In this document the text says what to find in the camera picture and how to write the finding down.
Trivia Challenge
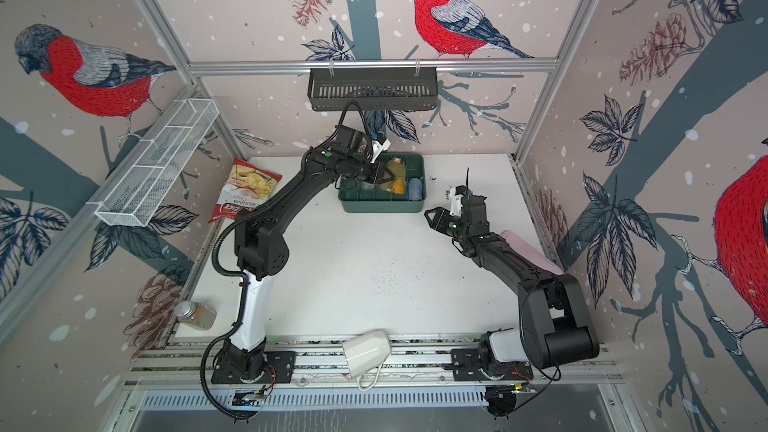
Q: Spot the white overhead camera box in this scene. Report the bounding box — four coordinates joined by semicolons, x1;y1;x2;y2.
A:
342;330;391;379

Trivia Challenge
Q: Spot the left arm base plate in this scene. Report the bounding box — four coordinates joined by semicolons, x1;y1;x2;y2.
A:
211;348;297;385

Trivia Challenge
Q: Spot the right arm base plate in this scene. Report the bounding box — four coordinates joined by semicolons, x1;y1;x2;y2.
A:
447;348;534;382

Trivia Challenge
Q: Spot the black hanging basket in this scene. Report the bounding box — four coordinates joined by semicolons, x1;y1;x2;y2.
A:
307;67;439;112

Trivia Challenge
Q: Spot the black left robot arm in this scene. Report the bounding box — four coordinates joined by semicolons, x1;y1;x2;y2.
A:
211;146;394;376

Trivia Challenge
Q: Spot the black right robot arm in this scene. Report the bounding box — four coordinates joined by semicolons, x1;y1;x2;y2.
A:
424;195;600;369

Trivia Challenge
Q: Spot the red chips bag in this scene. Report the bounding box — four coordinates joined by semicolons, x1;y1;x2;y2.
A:
210;159;282;222

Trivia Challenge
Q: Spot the white wire mesh basket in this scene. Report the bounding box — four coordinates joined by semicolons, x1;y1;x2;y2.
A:
95;98;219;227

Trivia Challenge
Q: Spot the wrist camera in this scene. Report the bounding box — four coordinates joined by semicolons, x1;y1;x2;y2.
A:
446;185;472;217
330;125;391;163

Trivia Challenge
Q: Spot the black base cable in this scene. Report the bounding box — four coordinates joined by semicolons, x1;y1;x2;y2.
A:
199;323;265;422
503;365;562;415

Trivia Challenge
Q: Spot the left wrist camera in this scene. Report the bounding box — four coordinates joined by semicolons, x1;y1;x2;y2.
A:
330;125;391;163

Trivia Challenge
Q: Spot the black left base cable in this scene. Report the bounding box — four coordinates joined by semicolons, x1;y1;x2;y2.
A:
199;323;265;422

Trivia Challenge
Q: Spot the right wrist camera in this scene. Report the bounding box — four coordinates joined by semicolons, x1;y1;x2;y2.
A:
446;185;472;217

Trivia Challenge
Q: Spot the green compartment tray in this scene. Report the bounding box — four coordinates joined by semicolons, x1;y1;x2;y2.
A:
337;153;427;213

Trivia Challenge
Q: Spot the glass jar with lid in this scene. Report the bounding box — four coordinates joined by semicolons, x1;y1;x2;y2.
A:
174;301;217;330

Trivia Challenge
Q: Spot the black right base cable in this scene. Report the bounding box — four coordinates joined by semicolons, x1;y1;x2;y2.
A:
503;365;562;415

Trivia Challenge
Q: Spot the olive yellow sock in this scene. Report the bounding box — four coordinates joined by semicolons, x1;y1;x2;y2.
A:
381;157;407;195

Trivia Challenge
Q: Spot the grey rolled item in tray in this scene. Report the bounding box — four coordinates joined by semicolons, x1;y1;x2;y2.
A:
407;177;424;202

